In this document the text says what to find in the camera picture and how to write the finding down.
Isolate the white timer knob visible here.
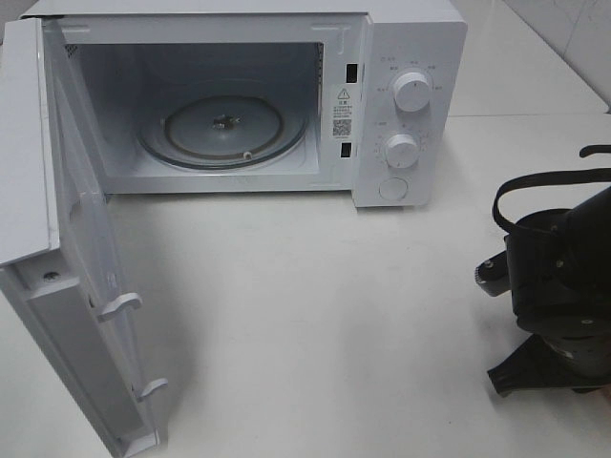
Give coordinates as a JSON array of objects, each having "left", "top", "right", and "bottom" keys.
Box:
[{"left": 385, "top": 134, "right": 419, "bottom": 169}]

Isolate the white microwave door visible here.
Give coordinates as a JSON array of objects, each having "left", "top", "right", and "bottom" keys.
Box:
[{"left": 1, "top": 17, "right": 167, "bottom": 457}]

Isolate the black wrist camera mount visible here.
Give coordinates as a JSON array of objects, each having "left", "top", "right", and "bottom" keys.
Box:
[{"left": 474, "top": 251, "right": 511, "bottom": 297}]

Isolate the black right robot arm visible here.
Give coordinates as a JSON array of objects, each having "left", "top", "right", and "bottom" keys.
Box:
[{"left": 474, "top": 190, "right": 610, "bottom": 396}]

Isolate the round white door button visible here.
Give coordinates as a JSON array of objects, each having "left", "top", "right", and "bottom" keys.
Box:
[{"left": 379, "top": 177, "right": 409, "bottom": 201}]

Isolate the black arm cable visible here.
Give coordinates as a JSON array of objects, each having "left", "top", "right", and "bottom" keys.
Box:
[{"left": 491, "top": 144, "right": 611, "bottom": 239}]

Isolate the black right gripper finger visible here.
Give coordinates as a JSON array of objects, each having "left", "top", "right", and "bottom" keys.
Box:
[{"left": 487, "top": 335, "right": 601, "bottom": 397}]

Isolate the glass microwave turntable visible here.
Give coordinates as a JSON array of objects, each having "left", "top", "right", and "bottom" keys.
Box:
[{"left": 138, "top": 94, "right": 308, "bottom": 171}]

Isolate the white microwave oven body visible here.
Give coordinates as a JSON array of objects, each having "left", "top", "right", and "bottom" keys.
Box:
[{"left": 18, "top": 1, "right": 468, "bottom": 208}]

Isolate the white upper power knob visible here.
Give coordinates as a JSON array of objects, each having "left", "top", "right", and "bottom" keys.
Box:
[{"left": 391, "top": 70, "right": 432, "bottom": 113}]

